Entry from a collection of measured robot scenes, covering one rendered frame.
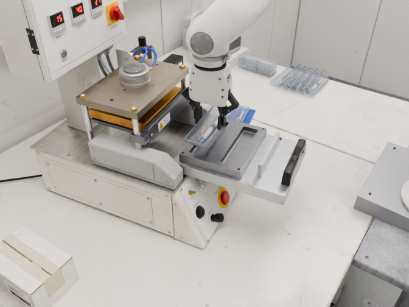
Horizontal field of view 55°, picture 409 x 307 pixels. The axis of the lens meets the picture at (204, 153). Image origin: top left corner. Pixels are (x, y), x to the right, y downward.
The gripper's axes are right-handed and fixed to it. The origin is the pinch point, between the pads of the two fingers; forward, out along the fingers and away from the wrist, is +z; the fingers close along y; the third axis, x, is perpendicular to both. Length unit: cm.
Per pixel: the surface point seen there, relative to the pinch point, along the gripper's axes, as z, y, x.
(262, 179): 8.0, -17.2, 7.6
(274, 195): 8.7, -21.3, 11.0
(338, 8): 41, 1, -237
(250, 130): 6.2, -8.5, -8.4
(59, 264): 21.0, 19.4, 40.7
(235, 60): 27, 27, -91
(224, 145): 5.5, -5.0, 2.0
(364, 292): 105, -57, -46
